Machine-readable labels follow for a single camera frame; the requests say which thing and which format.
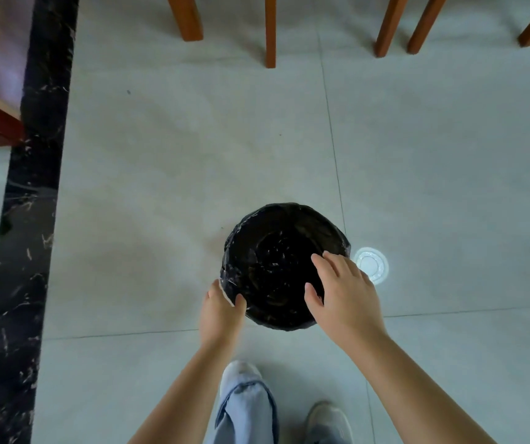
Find person's right hand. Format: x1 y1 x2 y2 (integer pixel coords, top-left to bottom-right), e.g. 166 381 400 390
304 251 388 352

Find person's left hand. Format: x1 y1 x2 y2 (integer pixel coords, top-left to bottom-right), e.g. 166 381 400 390
199 278 247 349

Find black garbage bag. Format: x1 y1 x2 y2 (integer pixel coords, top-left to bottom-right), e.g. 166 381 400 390
220 203 352 332

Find person's left forearm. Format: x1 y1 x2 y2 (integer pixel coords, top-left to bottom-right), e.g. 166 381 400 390
128 339 242 444

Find person's right forearm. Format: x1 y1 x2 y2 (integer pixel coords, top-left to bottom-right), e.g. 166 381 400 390
341 335 497 444

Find white plastic lid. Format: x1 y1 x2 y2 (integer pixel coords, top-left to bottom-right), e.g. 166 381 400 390
354 247 389 286

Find white left shoe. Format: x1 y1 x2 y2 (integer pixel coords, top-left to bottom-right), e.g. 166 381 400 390
220 360 264 398

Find white shoe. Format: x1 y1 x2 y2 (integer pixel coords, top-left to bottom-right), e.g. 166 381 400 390
220 360 264 398
305 401 354 444

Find light blue jeans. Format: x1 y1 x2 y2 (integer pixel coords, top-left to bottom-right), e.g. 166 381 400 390
205 381 350 444

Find white right shoe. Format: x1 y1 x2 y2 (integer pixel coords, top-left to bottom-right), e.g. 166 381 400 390
305 401 354 444

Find thin wooden furniture leg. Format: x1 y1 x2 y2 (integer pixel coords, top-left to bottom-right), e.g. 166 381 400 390
265 0 277 69

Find thick wooden furniture leg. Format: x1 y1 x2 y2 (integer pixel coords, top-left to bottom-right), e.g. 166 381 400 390
166 0 203 42

